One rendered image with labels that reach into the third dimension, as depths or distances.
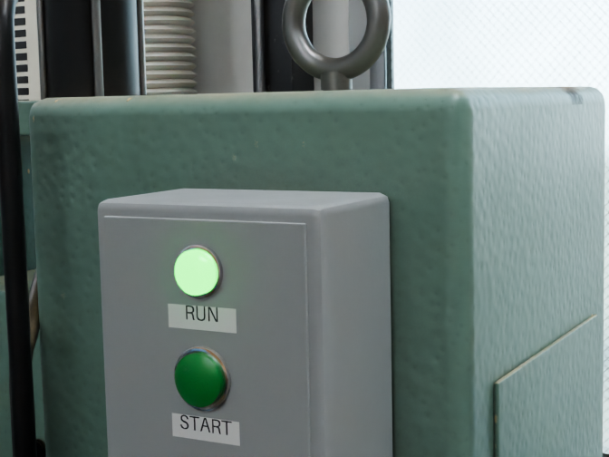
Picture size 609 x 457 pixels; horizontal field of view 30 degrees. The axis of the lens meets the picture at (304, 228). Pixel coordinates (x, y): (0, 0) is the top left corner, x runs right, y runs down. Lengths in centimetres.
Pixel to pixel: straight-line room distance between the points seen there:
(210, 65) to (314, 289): 193
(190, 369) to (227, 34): 189
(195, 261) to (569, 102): 23
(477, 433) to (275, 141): 14
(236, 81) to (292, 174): 181
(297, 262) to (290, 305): 2
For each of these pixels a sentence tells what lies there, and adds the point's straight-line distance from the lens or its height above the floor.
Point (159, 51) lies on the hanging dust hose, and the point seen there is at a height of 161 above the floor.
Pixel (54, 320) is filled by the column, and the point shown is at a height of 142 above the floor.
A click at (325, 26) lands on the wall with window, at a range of 214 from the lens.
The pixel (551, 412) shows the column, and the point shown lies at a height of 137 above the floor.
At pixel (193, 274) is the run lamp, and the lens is 41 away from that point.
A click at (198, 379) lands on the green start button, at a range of 42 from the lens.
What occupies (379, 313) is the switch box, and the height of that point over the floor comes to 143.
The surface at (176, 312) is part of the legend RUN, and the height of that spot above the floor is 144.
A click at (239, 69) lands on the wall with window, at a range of 227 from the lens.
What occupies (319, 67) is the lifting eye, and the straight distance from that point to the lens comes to 58.
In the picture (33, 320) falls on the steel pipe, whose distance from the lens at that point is 56.
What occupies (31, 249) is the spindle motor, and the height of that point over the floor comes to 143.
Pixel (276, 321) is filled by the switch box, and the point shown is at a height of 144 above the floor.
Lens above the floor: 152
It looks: 7 degrees down
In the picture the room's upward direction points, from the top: 1 degrees counter-clockwise
